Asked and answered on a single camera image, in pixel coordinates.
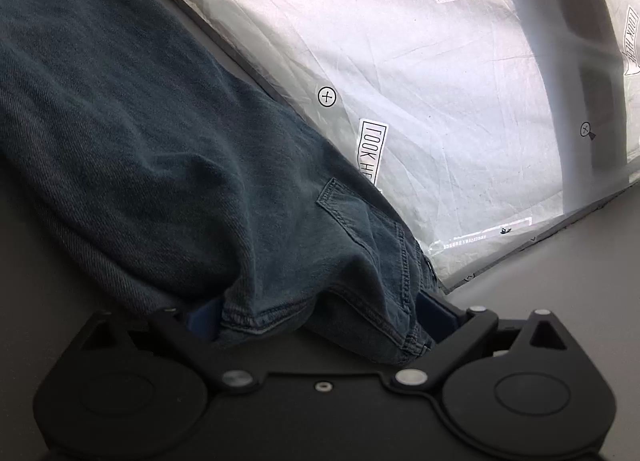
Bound blue denim jeans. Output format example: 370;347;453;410
1;0;438;366

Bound white printed curtain sheet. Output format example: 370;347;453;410
178;0;639;290

